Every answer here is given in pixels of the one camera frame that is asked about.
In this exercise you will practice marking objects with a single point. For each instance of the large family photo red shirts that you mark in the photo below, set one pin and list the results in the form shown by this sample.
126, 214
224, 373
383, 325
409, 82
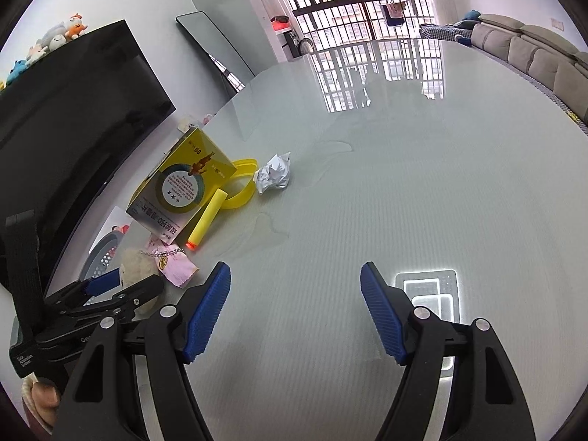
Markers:
118, 220

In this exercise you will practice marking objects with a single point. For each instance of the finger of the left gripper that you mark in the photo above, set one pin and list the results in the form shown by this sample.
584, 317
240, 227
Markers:
119, 303
80, 292

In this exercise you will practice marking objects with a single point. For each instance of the yellow foam dart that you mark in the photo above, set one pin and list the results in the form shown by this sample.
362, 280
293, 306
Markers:
206, 219

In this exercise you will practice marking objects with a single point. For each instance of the white paper ball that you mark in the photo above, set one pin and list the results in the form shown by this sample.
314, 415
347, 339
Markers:
273, 175

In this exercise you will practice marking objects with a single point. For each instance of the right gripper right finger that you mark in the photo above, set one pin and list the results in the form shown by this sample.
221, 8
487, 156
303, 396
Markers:
486, 401

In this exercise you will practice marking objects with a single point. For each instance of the large curved black television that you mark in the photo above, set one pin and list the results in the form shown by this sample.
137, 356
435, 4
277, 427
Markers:
67, 124

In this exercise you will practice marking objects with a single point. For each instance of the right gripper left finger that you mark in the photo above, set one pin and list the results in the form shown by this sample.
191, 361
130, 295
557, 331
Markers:
102, 401

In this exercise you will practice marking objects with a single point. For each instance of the pink snack wrapper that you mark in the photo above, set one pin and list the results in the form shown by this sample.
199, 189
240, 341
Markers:
171, 261

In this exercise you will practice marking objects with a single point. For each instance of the barred window grille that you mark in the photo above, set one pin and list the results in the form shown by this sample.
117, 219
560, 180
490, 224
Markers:
332, 23

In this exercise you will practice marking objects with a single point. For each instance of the yellow square plastic ring lid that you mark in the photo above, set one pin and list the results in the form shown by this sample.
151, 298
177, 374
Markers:
241, 186

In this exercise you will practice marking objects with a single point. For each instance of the beige sloth plush toy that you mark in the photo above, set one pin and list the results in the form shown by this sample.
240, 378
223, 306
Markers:
135, 266

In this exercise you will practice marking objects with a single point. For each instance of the grey perforated laundry basket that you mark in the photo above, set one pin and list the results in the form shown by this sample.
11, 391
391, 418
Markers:
99, 259

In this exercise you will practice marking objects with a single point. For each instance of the leaning floor mirror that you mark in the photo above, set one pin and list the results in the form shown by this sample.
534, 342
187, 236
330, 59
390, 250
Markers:
218, 48

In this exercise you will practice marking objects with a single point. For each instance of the plush toys on television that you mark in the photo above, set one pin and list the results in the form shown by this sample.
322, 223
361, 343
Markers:
56, 37

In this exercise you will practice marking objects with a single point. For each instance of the person's hand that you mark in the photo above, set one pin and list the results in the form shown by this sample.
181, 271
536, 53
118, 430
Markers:
41, 401

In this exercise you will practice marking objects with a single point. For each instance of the yellow cardboard box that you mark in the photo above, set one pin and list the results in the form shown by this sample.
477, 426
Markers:
180, 186

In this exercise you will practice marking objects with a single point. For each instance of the grey sectional sofa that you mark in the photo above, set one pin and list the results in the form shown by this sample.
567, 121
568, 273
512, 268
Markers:
544, 56

